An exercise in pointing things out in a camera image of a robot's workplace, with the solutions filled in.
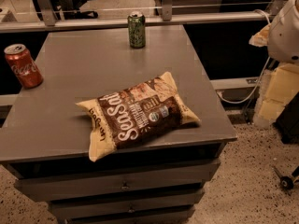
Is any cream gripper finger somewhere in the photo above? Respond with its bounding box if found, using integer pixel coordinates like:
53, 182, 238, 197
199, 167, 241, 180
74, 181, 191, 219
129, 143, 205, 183
249, 24, 270, 47
253, 63, 299, 127

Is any brown Sensible chip bag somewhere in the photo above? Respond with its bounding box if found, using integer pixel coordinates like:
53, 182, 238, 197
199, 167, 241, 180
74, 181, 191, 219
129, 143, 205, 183
78, 72, 200, 161

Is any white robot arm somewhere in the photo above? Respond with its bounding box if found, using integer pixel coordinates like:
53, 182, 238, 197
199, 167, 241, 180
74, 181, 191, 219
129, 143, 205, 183
249, 0, 299, 128

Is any green soda can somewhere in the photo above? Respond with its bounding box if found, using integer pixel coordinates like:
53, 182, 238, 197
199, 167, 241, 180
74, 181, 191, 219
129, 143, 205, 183
127, 11, 146, 49

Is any red Coca-Cola can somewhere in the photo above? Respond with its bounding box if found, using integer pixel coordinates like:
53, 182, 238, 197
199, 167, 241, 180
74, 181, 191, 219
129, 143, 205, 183
4, 44, 43, 89

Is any black caster wheel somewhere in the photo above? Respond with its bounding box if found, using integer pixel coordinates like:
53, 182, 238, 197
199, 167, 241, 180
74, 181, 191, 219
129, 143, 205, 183
273, 166, 299, 190

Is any grey drawer cabinet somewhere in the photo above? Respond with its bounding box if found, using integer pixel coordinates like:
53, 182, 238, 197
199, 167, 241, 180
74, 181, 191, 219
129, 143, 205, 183
0, 25, 236, 224

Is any white cable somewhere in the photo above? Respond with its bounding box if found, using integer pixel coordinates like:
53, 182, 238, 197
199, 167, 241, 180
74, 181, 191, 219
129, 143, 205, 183
216, 8, 273, 105

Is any metal railing frame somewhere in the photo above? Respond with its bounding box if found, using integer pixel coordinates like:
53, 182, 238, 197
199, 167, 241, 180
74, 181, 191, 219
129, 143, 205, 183
0, 0, 287, 33

